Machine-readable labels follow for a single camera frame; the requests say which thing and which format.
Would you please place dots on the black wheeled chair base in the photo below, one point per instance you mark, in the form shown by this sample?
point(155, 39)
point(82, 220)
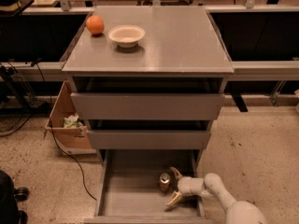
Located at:
point(9, 212)

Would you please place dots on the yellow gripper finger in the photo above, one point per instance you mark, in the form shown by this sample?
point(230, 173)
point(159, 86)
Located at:
point(177, 174)
point(175, 198)

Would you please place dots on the orange soda can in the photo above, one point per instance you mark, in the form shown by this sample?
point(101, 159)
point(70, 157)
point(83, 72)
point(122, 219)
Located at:
point(164, 182)

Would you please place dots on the grey top drawer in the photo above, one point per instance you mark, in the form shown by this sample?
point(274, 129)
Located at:
point(138, 106)

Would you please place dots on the white paper bowl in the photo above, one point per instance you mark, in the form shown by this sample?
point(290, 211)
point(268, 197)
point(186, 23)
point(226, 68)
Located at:
point(126, 36)

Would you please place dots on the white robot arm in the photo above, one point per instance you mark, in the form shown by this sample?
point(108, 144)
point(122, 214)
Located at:
point(211, 186)

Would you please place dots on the grey open bottom drawer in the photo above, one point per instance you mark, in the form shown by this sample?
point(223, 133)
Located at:
point(129, 193)

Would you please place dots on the grey drawer cabinet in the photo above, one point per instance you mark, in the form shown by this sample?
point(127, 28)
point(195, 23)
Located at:
point(180, 53)

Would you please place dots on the crumpled paper in box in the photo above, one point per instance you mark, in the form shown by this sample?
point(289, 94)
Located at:
point(72, 122)

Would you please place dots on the cardboard box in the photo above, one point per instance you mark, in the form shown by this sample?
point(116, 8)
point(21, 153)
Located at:
point(69, 132)

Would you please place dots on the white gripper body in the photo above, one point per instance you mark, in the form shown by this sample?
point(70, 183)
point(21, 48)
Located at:
point(186, 185)

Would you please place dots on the orange fruit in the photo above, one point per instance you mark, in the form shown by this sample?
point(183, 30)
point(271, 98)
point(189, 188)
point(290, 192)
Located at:
point(95, 25)

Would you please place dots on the grey middle drawer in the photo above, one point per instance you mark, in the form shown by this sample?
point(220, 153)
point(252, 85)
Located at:
point(111, 139)

